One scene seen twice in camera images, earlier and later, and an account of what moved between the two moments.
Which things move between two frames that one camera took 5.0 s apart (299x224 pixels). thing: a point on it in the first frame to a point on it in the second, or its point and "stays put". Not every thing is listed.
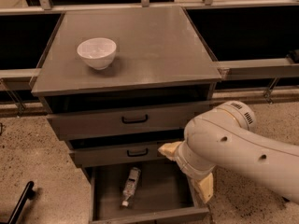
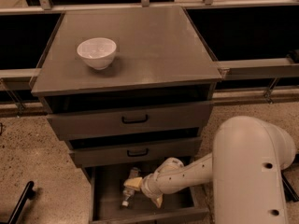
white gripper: [183, 161] to [147, 187]
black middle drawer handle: [137, 155] stays put
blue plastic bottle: [129, 189] stays put
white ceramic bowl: [99, 52] stays put
